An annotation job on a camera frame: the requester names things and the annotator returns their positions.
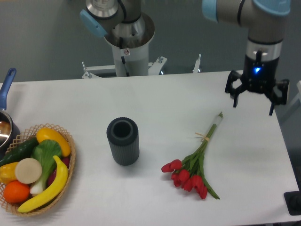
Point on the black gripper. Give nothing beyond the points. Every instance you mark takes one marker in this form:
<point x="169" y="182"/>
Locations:
<point x="259" y="77"/>

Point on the red tulip bouquet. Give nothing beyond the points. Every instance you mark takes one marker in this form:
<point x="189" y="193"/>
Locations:
<point x="188" y="174"/>

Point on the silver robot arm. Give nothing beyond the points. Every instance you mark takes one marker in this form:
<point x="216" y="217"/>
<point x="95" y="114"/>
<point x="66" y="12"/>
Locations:
<point x="129" y="31"/>

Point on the white stand at right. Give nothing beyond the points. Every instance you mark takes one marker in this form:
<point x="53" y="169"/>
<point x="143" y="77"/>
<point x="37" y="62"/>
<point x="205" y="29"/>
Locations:
<point x="292" y="106"/>

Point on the black device at edge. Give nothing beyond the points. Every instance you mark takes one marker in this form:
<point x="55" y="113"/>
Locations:
<point x="293" y="202"/>

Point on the dark grey ribbed vase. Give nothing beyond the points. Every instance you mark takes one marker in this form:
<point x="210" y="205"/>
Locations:
<point x="123" y="138"/>

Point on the dark red vegetable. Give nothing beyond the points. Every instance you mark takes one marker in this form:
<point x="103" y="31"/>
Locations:
<point x="66" y="161"/>

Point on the green bok choy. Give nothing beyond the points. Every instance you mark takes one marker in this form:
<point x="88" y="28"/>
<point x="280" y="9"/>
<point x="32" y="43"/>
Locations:
<point x="44" y="153"/>

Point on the yellow squash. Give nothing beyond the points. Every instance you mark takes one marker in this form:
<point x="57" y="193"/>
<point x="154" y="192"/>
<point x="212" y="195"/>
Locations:
<point x="51" y="134"/>

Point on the yellow banana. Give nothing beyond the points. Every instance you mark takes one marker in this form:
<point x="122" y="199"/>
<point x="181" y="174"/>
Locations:
<point x="51" y="192"/>

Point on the woven wicker basket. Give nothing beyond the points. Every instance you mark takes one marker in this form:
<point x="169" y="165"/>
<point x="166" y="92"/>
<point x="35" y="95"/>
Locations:
<point x="27" y="134"/>

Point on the green cucumber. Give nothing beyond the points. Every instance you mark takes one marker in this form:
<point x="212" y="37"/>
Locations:
<point x="22" y="151"/>

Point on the beige round disc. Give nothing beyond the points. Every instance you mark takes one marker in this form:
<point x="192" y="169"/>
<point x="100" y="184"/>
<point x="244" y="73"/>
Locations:
<point x="28" y="171"/>

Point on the orange fruit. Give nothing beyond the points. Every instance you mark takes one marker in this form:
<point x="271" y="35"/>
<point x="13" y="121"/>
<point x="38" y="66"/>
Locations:
<point x="16" y="192"/>

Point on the yellow bell pepper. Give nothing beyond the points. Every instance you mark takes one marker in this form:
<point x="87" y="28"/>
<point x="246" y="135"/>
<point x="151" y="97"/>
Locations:
<point x="7" y="173"/>

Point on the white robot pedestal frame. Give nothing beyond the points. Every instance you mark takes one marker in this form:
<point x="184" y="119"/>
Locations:
<point x="127" y="62"/>

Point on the blue handled saucepan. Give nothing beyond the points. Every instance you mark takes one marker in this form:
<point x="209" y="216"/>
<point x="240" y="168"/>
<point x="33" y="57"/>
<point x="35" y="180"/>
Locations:
<point x="8" y="129"/>

